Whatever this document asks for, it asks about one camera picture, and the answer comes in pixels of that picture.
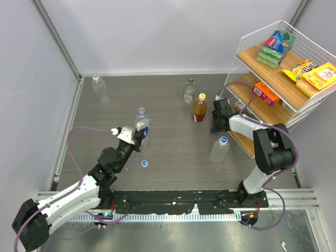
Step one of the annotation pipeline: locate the amber tea bottle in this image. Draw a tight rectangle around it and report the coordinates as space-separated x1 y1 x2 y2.
192 97 207 122

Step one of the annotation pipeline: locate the clear bottle blue cap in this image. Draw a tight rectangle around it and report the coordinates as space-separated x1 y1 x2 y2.
210 136 229 163

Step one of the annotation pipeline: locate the blue label water bottle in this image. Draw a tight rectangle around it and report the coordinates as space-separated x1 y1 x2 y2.
134 107 152 145

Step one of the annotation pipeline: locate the green cap glass bottle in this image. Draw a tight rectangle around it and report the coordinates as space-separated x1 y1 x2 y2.
183 77 196 103

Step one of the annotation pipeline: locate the yellow sponge pack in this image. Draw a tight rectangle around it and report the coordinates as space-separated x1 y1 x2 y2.
295 62 335 98

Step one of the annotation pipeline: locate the orange red box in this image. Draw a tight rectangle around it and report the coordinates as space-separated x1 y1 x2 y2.
253 81 280 107

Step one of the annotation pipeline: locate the clear empty plastic bottle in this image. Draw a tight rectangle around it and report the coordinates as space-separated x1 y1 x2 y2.
92 73 111 104

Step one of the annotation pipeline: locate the small white box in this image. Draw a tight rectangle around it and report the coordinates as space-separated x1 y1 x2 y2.
234 101 245 111

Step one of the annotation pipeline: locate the white wire shelf rack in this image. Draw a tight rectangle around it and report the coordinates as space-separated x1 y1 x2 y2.
215 20 336 159

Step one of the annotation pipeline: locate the blue white bottle cap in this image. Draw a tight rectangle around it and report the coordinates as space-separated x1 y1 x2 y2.
141 160 149 167

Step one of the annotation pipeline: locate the yellow candy bag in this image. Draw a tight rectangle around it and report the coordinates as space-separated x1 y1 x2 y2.
282 59 319 82

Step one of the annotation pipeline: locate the green sponge pack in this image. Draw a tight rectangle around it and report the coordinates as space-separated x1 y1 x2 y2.
257 30 296 69

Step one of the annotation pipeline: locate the white slotted cable duct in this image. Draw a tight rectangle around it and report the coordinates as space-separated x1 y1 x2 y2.
70 211 242 223

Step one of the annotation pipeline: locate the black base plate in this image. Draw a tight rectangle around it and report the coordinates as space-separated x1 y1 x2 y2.
93 190 269 215

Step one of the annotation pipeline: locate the yellow bottle cap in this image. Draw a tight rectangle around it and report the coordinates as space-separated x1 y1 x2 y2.
198 93 206 101

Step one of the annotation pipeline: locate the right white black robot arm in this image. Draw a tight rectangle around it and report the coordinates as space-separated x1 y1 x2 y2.
212 98 297 207

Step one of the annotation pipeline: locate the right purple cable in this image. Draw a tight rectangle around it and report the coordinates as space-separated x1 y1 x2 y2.
215 81 300 229

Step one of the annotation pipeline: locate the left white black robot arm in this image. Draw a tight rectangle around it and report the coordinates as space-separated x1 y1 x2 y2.
12 127 145 251

